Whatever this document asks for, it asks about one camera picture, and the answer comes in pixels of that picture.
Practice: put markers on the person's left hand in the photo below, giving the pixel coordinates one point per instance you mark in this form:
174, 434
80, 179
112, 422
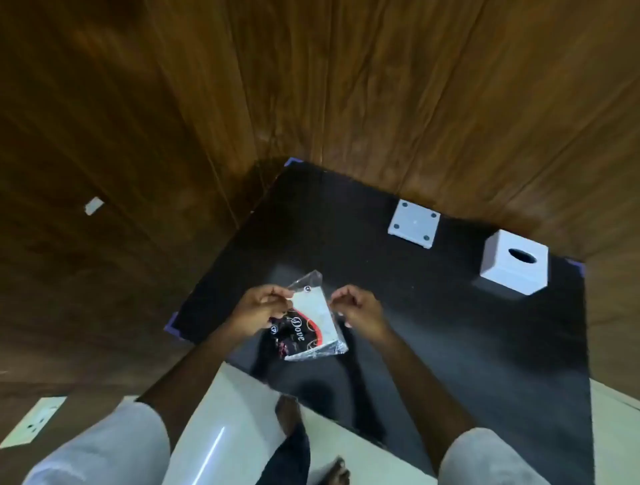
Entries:
257, 310

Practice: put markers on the person's right hand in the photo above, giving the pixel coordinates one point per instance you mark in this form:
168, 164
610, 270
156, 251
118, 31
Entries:
367, 315

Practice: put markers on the person's right thumb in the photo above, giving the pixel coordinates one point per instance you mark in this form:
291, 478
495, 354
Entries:
341, 306

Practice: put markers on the person's left thumb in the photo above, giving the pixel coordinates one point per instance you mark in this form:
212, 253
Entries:
283, 302

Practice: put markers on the clear printed plastic packet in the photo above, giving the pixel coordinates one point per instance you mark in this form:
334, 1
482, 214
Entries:
315, 325

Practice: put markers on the person's right forearm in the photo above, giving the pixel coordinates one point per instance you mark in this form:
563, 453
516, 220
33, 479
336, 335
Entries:
420, 384

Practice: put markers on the person's left forearm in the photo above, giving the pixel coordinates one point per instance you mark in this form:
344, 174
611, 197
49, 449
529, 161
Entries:
200, 372

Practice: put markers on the white square plate with holes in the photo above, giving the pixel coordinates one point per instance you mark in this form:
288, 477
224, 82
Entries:
414, 224

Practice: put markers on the black table mat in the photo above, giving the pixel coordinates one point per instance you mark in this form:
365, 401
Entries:
450, 330

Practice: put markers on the purple tape corner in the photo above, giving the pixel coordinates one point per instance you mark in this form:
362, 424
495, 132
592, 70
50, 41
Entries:
173, 328
577, 265
294, 161

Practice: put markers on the person's left foot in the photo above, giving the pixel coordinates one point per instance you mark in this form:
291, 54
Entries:
288, 414

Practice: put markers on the person's foot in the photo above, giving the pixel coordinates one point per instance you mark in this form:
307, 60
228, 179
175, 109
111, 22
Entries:
288, 414
334, 473

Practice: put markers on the person's dark trousers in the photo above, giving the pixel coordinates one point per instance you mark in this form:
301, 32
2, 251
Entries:
289, 457

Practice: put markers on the person's right foot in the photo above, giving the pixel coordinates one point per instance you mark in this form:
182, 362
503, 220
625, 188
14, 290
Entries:
334, 473

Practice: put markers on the white cube tissue box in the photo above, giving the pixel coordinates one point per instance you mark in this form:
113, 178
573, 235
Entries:
515, 262

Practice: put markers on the person's white right sleeve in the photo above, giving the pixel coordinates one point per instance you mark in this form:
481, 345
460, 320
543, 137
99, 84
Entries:
487, 459

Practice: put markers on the person's white sleeve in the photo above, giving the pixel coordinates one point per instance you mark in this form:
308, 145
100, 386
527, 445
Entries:
487, 459
100, 447

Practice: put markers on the white tape piece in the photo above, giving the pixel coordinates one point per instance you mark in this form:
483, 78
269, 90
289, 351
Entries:
93, 206

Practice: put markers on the person's white left sleeve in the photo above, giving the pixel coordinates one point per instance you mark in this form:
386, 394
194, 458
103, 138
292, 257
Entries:
100, 447

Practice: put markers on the white wall socket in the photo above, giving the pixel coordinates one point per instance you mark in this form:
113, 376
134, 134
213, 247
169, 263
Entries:
32, 420

